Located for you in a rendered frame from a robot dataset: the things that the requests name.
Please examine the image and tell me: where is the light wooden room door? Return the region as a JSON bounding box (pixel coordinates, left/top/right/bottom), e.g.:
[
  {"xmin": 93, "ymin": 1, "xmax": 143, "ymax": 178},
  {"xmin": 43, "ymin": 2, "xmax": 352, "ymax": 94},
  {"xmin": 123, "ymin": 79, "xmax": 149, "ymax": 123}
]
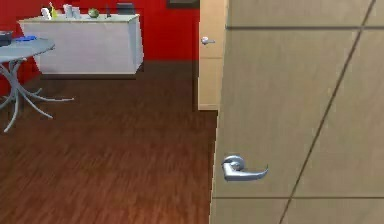
[{"xmin": 197, "ymin": 0, "xmax": 230, "ymax": 111}]

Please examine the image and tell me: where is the beige panelled room door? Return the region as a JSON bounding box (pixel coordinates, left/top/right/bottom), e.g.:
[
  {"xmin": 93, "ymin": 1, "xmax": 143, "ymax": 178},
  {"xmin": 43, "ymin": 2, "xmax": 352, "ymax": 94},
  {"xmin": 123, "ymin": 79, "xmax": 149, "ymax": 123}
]
[{"xmin": 209, "ymin": 0, "xmax": 384, "ymax": 224}]

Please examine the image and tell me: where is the dark framed picture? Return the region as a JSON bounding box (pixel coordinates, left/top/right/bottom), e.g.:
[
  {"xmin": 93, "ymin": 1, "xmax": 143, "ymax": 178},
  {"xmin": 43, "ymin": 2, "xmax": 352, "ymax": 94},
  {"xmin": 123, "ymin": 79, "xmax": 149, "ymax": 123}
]
[{"xmin": 166, "ymin": 0, "xmax": 200, "ymax": 9}]

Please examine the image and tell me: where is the dark square appliance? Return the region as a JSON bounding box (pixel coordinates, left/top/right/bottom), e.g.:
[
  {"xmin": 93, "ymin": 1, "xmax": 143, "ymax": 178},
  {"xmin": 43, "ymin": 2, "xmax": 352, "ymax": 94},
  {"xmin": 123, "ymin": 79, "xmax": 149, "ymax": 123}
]
[{"xmin": 116, "ymin": 2, "xmax": 136, "ymax": 16}]

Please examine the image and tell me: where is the white cabinet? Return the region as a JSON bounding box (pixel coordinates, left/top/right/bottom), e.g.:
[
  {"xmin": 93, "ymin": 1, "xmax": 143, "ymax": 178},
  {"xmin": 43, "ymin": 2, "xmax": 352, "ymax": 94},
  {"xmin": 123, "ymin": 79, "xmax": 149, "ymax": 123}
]
[{"xmin": 17, "ymin": 13, "xmax": 145, "ymax": 76}]

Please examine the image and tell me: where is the white container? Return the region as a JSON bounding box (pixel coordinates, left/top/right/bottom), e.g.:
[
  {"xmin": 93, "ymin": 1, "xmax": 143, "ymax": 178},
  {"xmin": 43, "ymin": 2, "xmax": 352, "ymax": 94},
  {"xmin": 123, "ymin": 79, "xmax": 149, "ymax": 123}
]
[{"xmin": 62, "ymin": 3, "xmax": 82, "ymax": 20}]

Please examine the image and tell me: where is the yellow green bottle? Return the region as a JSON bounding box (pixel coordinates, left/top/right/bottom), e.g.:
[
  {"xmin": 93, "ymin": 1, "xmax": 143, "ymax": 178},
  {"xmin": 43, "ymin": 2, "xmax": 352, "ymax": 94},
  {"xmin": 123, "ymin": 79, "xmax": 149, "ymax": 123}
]
[{"xmin": 48, "ymin": 1, "xmax": 59, "ymax": 19}]

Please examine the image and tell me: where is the round grey table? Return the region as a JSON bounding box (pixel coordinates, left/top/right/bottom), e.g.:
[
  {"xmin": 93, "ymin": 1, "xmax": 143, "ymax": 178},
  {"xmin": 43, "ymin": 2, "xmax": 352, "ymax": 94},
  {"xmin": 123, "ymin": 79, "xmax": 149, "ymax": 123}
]
[{"xmin": 0, "ymin": 36, "xmax": 75, "ymax": 134}]

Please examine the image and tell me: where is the blue flat object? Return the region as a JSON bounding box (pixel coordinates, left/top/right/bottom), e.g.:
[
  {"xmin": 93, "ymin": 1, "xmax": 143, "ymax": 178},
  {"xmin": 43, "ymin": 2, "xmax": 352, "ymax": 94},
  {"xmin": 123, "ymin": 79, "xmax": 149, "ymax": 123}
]
[{"xmin": 13, "ymin": 35, "xmax": 38, "ymax": 43}]

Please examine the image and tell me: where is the dark box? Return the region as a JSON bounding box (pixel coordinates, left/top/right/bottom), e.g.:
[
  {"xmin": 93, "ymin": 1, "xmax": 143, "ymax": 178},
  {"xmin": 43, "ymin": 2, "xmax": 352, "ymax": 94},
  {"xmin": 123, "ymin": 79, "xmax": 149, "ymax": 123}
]
[{"xmin": 0, "ymin": 30, "xmax": 14, "ymax": 47}]

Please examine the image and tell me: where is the silver lever door handle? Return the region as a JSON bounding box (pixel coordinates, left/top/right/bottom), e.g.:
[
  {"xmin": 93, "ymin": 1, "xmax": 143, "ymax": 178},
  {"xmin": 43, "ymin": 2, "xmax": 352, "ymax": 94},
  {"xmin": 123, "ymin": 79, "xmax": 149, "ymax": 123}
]
[{"xmin": 221, "ymin": 154, "xmax": 270, "ymax": 182}]

